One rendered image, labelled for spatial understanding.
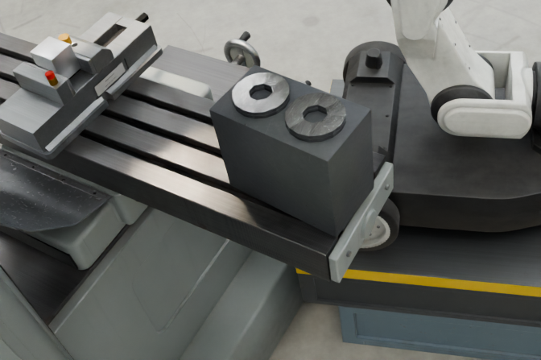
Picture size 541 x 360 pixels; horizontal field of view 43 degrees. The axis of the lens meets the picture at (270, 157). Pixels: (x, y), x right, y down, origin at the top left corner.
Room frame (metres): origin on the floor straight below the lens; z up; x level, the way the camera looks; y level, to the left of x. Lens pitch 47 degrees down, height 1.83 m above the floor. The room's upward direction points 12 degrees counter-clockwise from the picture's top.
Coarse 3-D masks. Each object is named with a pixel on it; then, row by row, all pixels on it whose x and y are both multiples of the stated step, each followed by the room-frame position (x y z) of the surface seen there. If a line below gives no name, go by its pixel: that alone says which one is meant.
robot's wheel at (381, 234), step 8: (384, 208) 0.93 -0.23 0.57; (392, 208) 0.94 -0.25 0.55; (384, 216) 0.92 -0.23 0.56; (392, 216) 0.92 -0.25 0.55; (376, 224) 0.94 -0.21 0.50; (384, 224) 0.91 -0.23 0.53; (392, 224) 0.91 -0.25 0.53; (376, 232) 0.94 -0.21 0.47; (384, 232) 0.93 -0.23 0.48; (392, 232) 0.91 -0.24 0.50; (368, 240) 0.94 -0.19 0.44; (376, 240) 0.93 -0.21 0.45; (384, 240) 0.92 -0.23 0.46; (392, 240) 0.91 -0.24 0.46; (360, 248) 0.94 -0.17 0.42; (368, 248) 0.93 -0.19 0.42; (376, 248) 0.92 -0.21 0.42
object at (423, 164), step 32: (352, 64) 1.41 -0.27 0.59; (384, 64) 1.36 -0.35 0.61; (352, 96) 1.29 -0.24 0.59; (384, 96) 1.26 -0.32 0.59; (416, 96) 1.26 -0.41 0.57; (384, 128) 1.15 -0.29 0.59; (416, 128) 1.15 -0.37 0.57; (416, 160) 1.05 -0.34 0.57; (448, 160) 1.03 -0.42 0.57; (480, 160) 1.01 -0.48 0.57; (512, 160) 0.99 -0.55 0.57; (416, 192) 0.95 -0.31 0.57; (448, 192) 0.94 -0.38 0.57; (480, 192) 0.92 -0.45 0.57; (512, 192) 0.90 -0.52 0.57; (416, 224) 0.95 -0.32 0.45; (448, 224) 0.92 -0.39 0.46; (480, 224) 0.90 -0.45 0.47; (512, 224) 0.88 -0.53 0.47
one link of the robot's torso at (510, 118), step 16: (496, 64) 1.18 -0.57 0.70; (512, 64) 1.13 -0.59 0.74; (496, 80) 1.18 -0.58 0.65; (512, 80) 1.08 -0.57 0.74; (528, 80) 1.07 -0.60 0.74; (512, 96) 1.04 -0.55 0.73; (528, 96) 1.04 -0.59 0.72; (448, 112) 1.05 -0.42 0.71; (464, 112) 1.04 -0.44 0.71; (480, 112) 1.03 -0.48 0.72; (496, 112) 1.02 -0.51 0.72; (512, 112) 1.00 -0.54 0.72; (528, 112) 1.00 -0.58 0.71; (448, 128) 1.05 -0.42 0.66; (464, 128) 1.04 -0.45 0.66; (480, 128) 1.02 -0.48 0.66; (496, 128) 1.01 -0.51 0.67; (512, 128) 1.00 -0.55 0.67; (528, 128) 0.99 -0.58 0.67
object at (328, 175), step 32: (224, 96) 0.80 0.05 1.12; (256, 96) 0.78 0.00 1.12; (288, 96) 0.76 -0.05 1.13; (320, 96) 0.74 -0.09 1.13; (224, 128) 0.76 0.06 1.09; (256, 128) 0.71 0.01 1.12; (288, 128) 0.69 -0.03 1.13; (320, 128) 0.67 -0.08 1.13; (352, 128) 0.67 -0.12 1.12; (224, 160) 0.77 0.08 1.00; (256, 160) 0.72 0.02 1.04; (288, 160) 0.67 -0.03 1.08; (320, 160) 0.63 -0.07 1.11; (352, 160) 0.66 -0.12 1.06; (256, 192) 0.73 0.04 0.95; (288, 192) 0.68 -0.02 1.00; (320, 192) 0.64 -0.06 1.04; (352, 192) 0.66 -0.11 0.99; (320, 224) 0.64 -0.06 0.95
